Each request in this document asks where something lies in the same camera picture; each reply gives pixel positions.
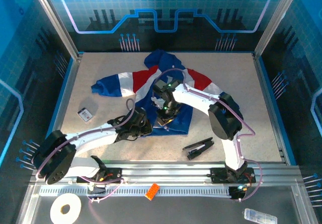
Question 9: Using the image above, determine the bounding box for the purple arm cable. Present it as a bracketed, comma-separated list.
[35, 98, 138, 180]
[153, 67, 264, 202]

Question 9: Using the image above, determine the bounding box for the black controller box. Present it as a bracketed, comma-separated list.
[229, 185, 249, 201]

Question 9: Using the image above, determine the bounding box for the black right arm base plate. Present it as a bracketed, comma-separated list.
[209, 167, 255, 184]

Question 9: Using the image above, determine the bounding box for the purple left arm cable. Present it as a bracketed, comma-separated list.
[35, 98, 138, 180]

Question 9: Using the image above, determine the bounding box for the blue red white zip jacket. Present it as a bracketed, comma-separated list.
[90, 49, 239, 137]

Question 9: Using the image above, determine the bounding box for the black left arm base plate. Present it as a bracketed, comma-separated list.
[76, 167, 123, 184]

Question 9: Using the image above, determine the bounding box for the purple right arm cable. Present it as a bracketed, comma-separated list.
[153, 67, 264, 202]

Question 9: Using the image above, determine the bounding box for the black stapler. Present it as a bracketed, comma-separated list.
[182, 137, 215, 161]

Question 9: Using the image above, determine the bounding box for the clear plastic packet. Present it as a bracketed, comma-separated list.
[243, 207, 278, 224]

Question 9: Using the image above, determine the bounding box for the small white printed card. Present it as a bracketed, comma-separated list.
[77, 107, 94, 123]

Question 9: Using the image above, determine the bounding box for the slotted grey cable duct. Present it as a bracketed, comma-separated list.
[39, 185, 232, 197]

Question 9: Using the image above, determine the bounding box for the orange toy brick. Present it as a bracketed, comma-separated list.
[144, 183, 160, 199]

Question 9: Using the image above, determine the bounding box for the aluminium mounting rail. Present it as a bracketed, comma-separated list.
[30, 160, 301, 187]

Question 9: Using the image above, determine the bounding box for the white tape roll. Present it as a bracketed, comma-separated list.
[49, 193, 83, 224]

